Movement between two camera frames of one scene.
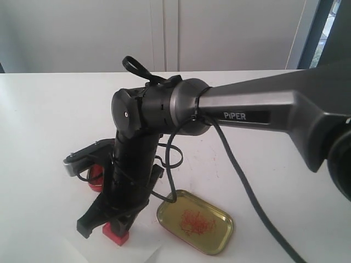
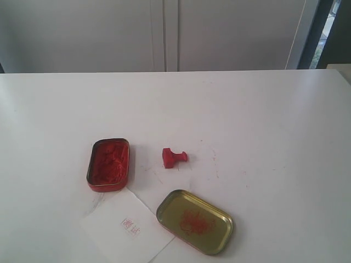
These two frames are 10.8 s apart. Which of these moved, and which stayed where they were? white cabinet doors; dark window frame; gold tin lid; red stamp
Moved: red stamp
Stayed: white cabinet doors; gold tin lid; dark window frame
